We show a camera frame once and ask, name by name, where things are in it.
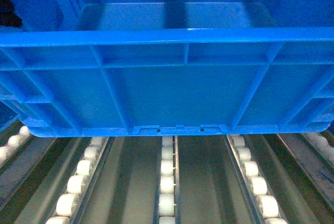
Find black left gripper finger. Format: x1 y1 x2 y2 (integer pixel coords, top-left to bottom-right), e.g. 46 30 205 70
1 0 22 28

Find far right roller track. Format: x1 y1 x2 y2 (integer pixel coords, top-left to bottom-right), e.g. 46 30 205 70
301 133 333 168

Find left white roller track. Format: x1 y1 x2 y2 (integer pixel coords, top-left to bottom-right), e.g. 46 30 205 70
44 137 114 223

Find far left roller track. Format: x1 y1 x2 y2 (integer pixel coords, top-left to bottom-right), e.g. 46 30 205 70
1 121 32 174

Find large blue plastic crate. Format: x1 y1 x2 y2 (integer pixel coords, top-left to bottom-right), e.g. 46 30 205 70
1 0 333 137

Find right white roller track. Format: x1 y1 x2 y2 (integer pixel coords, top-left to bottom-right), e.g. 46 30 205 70
225 135 288 223

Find white roller track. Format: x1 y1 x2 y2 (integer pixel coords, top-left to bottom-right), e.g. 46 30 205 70
152 136 182 223
225 135 288 223
44 137 114 223

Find centre white roller track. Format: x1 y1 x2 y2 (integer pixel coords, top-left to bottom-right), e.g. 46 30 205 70
152 136 182 223

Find blue crate left near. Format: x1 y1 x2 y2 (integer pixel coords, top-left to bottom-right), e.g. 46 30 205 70
0 102 18 132

